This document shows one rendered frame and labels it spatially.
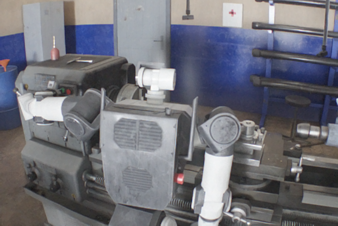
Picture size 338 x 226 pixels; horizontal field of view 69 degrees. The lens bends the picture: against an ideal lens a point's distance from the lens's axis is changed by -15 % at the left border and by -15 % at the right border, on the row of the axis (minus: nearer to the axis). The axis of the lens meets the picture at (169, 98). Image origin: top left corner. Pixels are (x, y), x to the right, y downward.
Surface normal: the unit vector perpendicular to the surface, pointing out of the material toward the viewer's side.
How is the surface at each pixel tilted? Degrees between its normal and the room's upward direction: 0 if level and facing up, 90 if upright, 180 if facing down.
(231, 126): 77
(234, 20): 90
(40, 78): 90
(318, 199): 36
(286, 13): 90
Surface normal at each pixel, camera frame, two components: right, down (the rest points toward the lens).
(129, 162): -0.16, 0.36
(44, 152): -0.21, -0.64
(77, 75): -0.28, -0.46
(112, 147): -0.15, 0.11
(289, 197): -0.39, 0.30
